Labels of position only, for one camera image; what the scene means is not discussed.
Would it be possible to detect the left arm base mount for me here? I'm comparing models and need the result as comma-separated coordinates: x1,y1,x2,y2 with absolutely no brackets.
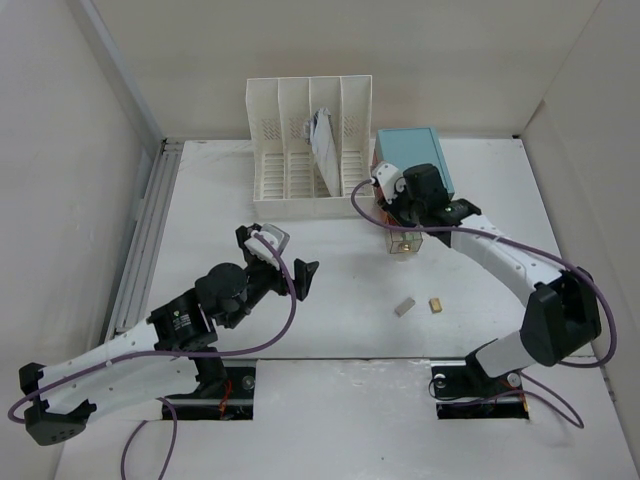
168,360,257,421

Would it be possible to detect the white plastic file organizer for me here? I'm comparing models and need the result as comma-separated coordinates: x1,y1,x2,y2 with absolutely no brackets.
245,75,373,220

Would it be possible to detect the white spiral notebook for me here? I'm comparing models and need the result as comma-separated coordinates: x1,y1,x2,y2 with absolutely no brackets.
303,107,341,197

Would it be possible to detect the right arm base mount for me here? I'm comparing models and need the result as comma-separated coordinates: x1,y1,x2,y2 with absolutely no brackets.
428,360,529,420

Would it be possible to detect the aluminium rail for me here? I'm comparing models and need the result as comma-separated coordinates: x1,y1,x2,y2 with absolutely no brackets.
103,139,184,340

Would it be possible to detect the orange drawer box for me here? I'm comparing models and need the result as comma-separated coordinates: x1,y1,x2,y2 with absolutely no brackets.
371,153,398,224

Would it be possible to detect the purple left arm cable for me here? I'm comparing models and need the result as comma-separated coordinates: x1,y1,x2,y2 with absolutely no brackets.
6,231,296,480

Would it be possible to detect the blue drawer box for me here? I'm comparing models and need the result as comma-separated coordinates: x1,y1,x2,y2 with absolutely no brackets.
372,127,455,198

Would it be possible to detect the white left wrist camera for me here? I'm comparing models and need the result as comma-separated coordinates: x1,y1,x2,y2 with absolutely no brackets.
241,223,290,270

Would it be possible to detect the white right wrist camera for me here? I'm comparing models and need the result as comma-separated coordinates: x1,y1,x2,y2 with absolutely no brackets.
372,161,406,204

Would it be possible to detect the clear drawer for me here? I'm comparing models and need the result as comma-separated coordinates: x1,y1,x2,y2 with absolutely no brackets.
386,230,424,255

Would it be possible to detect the small wooden stamp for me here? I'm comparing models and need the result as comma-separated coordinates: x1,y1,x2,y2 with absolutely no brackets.
429,298,443,314

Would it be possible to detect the grey eraser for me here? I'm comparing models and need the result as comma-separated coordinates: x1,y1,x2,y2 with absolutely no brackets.
394,297,416,318

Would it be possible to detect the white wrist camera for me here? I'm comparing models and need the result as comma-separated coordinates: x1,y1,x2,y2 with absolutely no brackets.
372,161,406,204
241,223,290,270

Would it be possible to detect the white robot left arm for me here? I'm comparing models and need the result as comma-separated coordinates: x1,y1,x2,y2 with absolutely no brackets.
8,224,319,446

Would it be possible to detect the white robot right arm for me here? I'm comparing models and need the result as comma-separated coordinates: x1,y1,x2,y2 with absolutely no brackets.
373,162,602,394

